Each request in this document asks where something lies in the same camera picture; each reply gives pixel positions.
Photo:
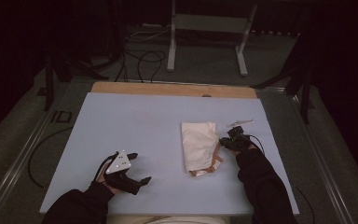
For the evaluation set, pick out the black tripod stand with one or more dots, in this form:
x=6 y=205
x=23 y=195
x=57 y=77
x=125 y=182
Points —
x=49 y=87
x=306 y=93

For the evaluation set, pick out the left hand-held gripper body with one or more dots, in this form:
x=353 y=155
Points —
x=121 y=179

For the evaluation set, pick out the light blue table mat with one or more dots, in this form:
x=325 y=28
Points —
x=155 y=118

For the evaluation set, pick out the aluminium floor rail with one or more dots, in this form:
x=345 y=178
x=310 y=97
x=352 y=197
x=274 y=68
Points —
x=325 y=174
x=11 y=174

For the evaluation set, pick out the person's left hand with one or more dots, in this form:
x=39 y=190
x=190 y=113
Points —
x=110 y=187

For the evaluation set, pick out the white metal stand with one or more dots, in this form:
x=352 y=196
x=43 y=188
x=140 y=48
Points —
x=211 y=23

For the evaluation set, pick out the black floor bracket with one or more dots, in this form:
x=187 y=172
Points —
x=54 y=116

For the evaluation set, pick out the person's beige trousers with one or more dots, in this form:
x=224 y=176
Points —
x=167 y=220

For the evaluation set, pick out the cream baby bodysuit brown trim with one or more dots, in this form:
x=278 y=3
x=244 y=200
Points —
x=199 y=146

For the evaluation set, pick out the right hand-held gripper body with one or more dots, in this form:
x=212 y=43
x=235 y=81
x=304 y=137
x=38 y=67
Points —
x=239 y=143

